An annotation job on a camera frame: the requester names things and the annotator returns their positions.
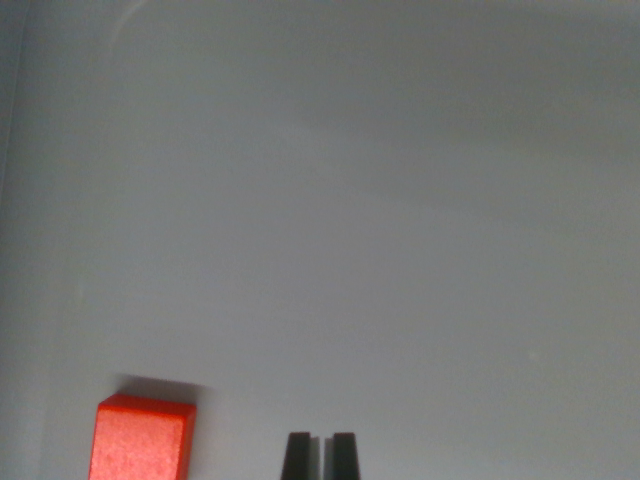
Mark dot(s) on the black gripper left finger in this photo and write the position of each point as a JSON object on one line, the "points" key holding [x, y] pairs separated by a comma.
{"points": [[299, 457]]}

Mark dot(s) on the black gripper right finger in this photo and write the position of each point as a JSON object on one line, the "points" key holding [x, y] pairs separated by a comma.
{"points": [[345, 457]]}

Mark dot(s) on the red wooden block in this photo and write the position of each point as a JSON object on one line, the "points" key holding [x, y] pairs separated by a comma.
{"points": [[140, 442]]}

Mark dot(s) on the white plastic tray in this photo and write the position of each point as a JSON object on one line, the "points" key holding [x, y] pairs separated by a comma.
{"points": [[320, 200]]}

